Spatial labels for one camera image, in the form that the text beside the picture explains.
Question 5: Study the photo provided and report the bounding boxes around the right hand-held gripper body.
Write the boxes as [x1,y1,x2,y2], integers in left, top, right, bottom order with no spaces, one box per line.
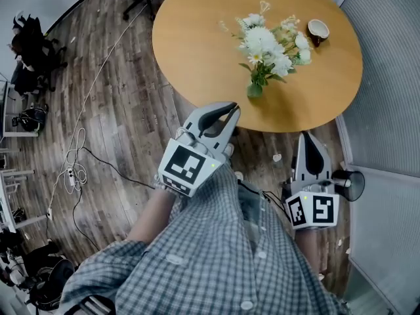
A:
[284,178,340,231]

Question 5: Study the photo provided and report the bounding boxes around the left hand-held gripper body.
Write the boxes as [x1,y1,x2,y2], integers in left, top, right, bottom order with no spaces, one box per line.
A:
[157,128,226,198]

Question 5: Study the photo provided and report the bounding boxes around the pale green ribbed vase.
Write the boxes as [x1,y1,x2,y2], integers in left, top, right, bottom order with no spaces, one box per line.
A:
[246,77,264,98]

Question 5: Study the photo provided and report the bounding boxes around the white flowers bunch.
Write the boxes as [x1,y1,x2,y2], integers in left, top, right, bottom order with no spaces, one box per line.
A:
[218,0,312,87]

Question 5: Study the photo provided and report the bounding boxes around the person's right forearm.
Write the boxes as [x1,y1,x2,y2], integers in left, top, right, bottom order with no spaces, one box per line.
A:
[295,228,321,272]

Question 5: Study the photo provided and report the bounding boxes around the person's left forearm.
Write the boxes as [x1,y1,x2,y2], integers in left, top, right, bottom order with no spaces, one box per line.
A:
[126,188,175,244]

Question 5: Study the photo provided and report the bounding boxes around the black mesh waste bin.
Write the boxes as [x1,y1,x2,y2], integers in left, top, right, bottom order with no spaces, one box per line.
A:
[331,169,366,202]

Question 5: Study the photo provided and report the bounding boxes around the person's grey trousers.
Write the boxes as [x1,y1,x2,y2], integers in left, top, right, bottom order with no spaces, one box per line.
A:
[238,180,263,242]

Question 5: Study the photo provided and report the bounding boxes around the round wooden table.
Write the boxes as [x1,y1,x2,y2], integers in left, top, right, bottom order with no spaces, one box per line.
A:
[152,0,364,133]

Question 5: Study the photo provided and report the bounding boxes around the person's checked shirt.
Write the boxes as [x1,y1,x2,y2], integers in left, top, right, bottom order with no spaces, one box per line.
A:
[58,162,348,315]

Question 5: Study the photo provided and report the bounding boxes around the brown coconut shell bowl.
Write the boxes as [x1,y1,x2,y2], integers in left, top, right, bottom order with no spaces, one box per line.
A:
[306,19,330,48]

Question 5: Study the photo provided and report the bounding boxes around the white desk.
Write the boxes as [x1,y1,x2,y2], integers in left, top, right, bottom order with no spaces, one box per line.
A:
[0,80,39,137]

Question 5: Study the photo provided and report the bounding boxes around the bead bracelet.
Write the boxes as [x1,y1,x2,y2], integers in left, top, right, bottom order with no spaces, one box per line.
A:
[153,175,175,197]

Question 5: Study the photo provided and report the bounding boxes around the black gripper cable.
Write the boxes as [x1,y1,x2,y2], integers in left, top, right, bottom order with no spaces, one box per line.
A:
[238,179,291,215]

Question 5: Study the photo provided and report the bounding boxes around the long white cable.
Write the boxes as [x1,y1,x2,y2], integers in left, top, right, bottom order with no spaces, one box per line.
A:
[45,5,148,219]

